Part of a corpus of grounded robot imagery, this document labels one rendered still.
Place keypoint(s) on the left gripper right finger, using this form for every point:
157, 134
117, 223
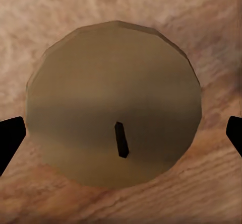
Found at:
234, 132

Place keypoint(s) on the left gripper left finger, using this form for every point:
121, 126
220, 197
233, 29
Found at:
12, 133

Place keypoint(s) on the pillar candle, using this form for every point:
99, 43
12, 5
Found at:
113, 105

